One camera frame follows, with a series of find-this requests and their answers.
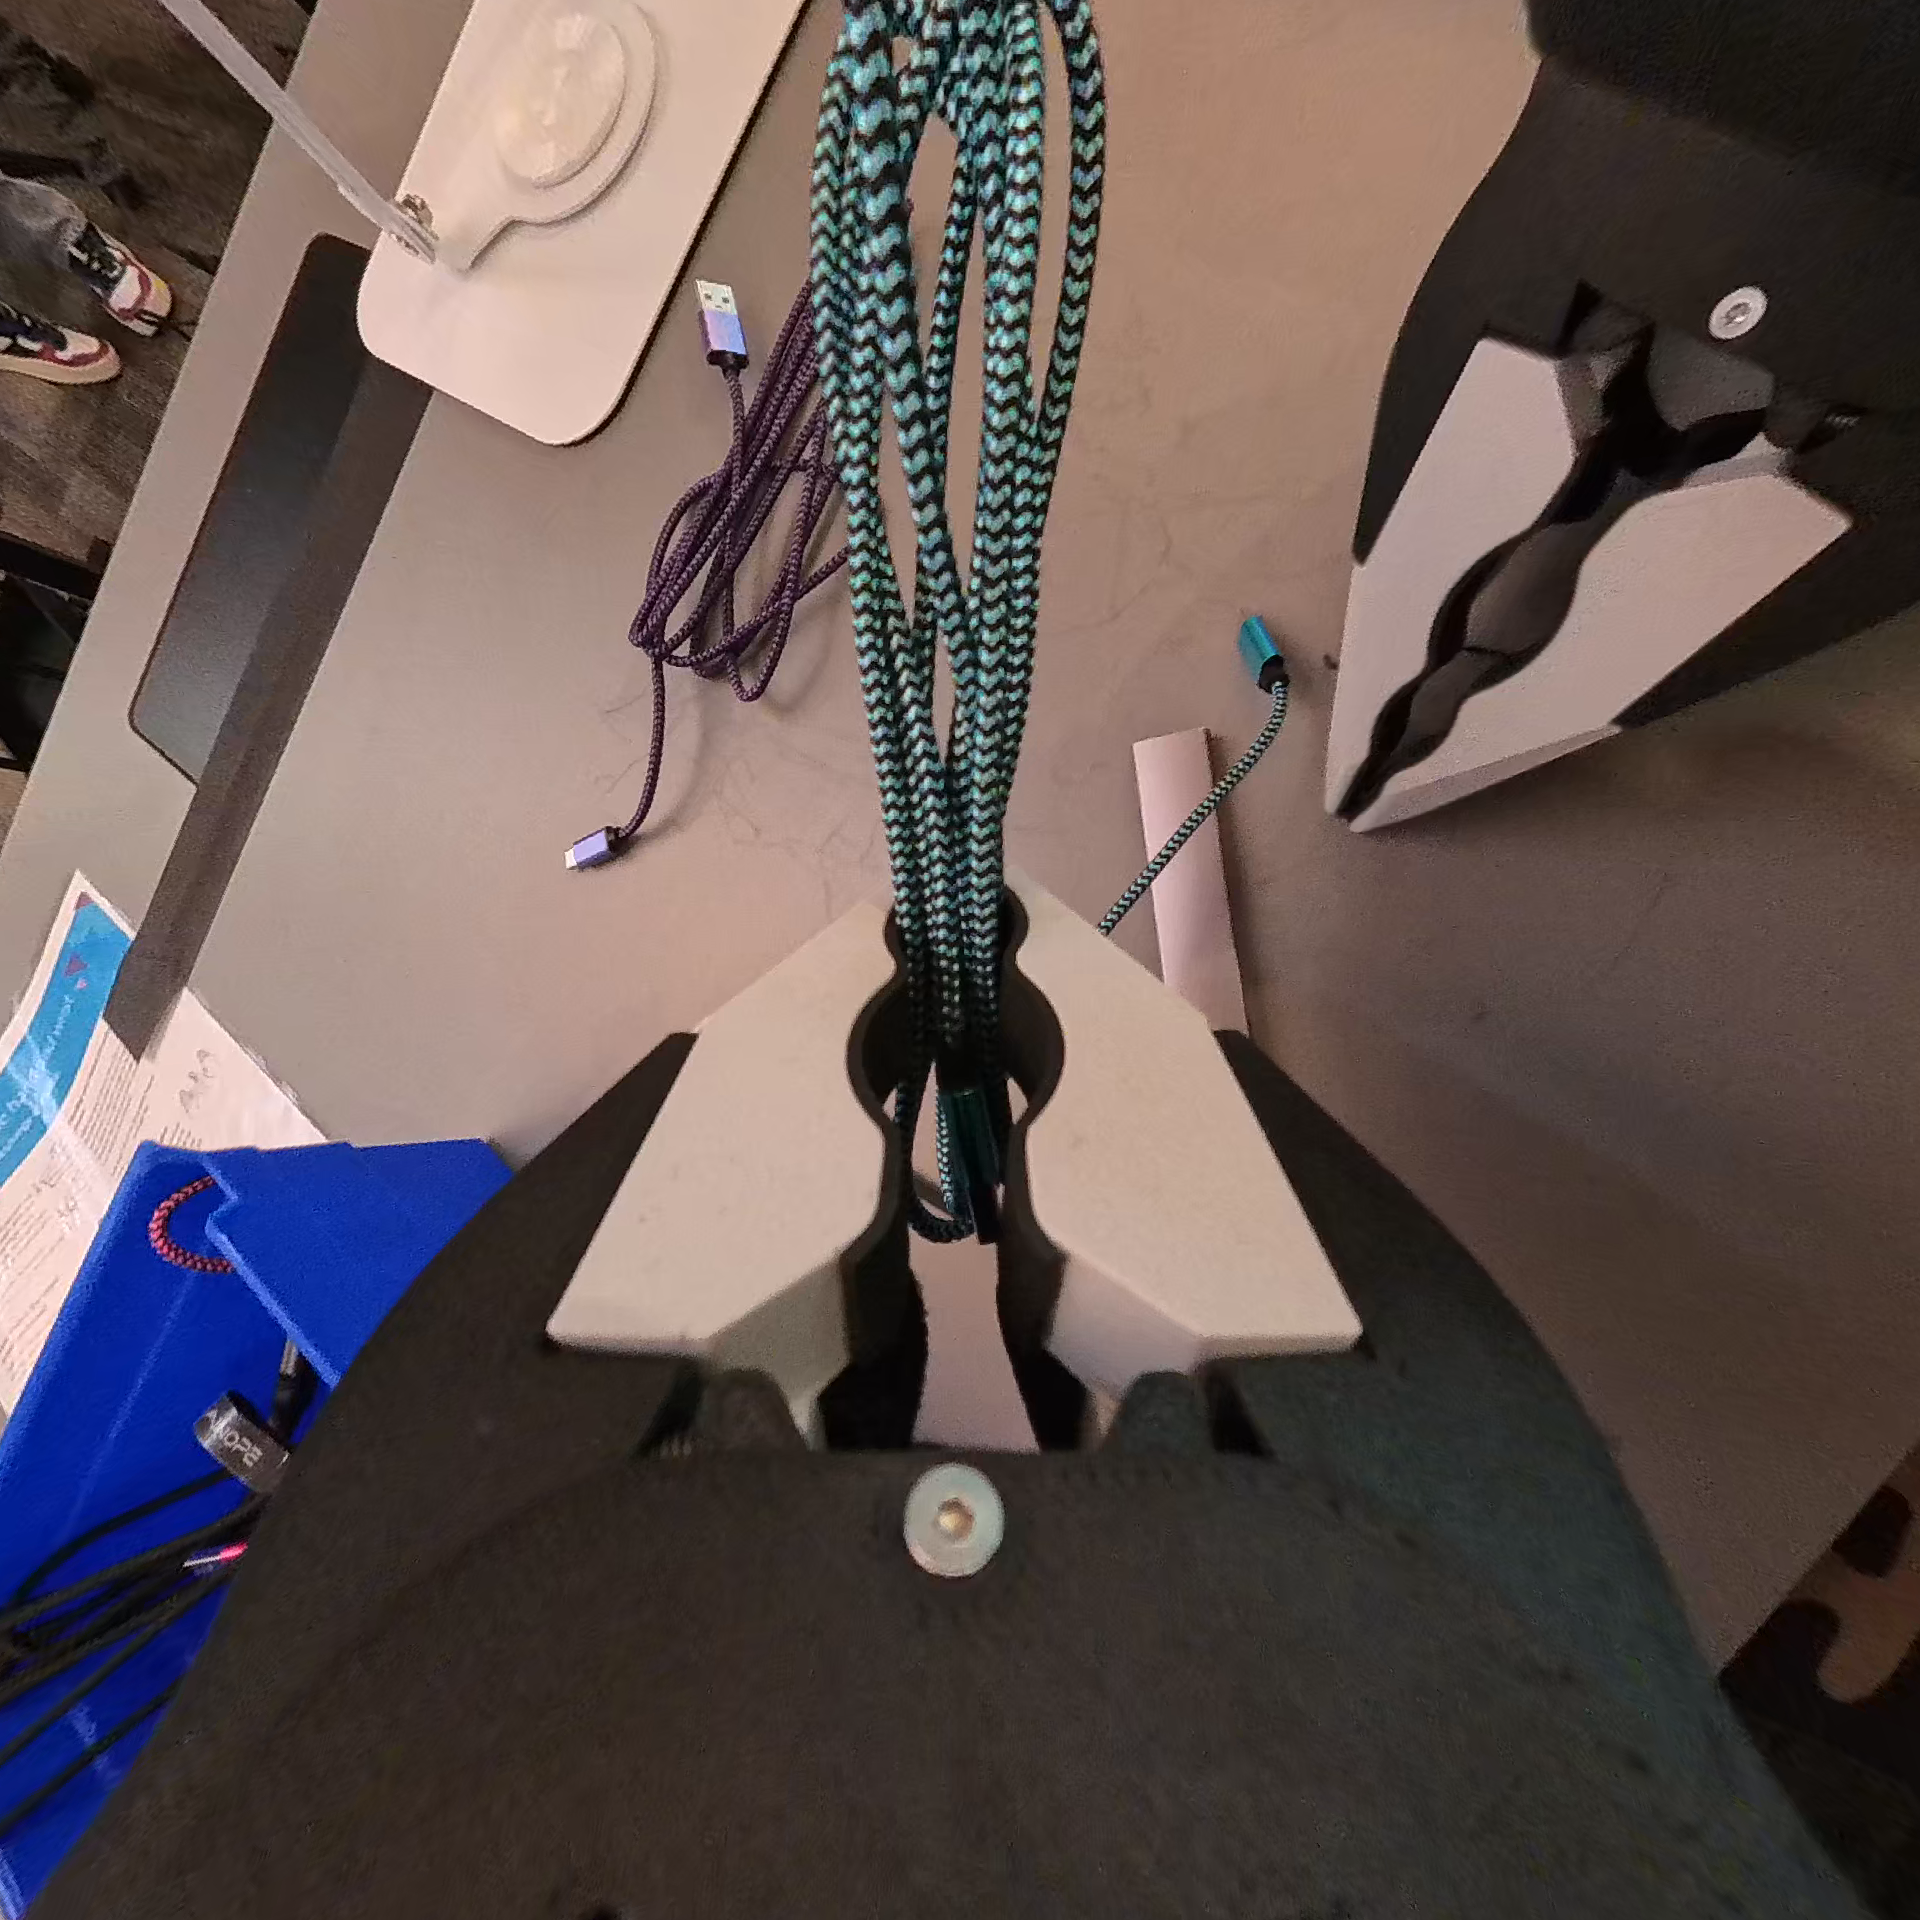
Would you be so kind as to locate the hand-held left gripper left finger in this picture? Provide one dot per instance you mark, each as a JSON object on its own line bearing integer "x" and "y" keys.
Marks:
{"x": 722, "y": 1184}

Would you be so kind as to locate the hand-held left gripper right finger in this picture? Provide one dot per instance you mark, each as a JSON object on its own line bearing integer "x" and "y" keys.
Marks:
{"x": 1186, "y": 1184}

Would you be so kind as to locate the printed paper sheet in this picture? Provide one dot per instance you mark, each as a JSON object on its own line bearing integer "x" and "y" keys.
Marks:
{"x": 91, "y": 1080}

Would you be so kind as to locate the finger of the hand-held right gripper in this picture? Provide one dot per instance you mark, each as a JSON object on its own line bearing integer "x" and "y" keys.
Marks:
{"x": 1682, "y": 598}
{"x": 1447, "y": 493}

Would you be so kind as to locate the white folding stand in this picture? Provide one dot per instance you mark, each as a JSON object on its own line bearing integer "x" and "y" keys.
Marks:
{"x": 599, "y": 270}

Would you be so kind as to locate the blue plastic bin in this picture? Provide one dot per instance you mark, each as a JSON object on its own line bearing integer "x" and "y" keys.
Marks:
{"x": 91, "y": 1425}

